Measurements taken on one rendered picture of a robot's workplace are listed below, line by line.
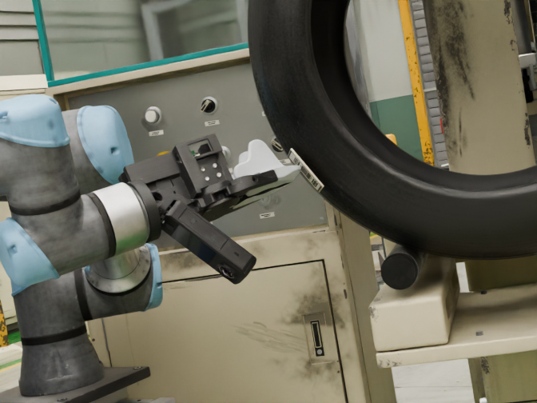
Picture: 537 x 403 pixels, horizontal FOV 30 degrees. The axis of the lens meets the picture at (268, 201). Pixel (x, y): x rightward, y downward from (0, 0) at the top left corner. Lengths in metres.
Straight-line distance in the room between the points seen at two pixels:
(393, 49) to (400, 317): 10.41
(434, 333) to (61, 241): 0.46
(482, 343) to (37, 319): 0.85
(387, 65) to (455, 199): 10.46
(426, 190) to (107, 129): 0.47
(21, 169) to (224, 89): 1.02
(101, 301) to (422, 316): 0.72
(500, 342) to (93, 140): 0.60
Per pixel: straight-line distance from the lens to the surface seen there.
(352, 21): 6.16
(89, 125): 1.41
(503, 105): 1.56
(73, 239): 1.07
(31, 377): 1.81
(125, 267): 1.69
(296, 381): 2.00
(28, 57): 11.81
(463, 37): 1.57
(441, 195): 1.18
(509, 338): 1.22
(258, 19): 1.23
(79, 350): 1.80
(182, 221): 1.11
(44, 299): 1.78
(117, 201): 1.09
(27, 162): 1.03
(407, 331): 1.22
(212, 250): 1.11
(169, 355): 2.05
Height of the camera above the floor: 1.07
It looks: 3 degrees down
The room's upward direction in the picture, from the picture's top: 10 degrees counter-clockwise
